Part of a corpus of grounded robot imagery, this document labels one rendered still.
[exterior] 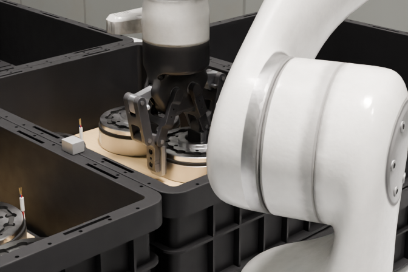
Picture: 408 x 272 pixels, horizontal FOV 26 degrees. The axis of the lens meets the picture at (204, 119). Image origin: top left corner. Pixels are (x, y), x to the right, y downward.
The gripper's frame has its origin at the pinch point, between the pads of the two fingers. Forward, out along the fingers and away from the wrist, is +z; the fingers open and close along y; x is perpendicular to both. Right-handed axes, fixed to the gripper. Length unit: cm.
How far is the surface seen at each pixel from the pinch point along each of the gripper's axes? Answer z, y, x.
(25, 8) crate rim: -7.7, 10.2, 46.3
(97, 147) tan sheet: 2.3, -1.9, 12.9
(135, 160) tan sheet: 2.3, -1.2, 6.3
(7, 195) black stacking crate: 0.0, -20.1, 4.5
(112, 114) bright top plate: -0.5, 2.2, 14.8
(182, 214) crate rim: -5.6, -17.4, -19.8
